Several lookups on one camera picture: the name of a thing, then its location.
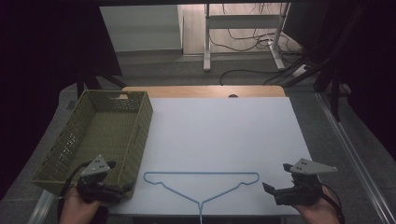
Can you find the white power strip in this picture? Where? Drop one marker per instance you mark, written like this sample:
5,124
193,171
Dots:
300,70

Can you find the person's right hand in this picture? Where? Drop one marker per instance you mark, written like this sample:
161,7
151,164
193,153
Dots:
320,213

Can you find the white metal desk frame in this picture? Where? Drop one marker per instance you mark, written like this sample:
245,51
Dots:
243,21

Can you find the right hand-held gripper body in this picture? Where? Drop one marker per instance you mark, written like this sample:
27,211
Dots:
303,191

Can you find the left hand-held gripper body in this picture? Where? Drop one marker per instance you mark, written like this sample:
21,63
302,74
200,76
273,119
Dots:
93,183

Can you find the person's left hand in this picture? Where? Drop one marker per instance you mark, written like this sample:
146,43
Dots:
74,210

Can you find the green plastic basket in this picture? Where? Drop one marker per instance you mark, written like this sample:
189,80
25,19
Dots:
106,130

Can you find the wooden table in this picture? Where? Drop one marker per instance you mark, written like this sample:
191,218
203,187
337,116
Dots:
202,91

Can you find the aluminium rail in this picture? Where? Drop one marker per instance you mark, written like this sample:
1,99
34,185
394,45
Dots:
42,207
355,155

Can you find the white table mat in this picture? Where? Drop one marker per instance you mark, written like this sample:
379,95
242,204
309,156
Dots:
224,133

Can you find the black metal stand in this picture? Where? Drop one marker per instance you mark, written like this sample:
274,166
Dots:
334,93
90,81

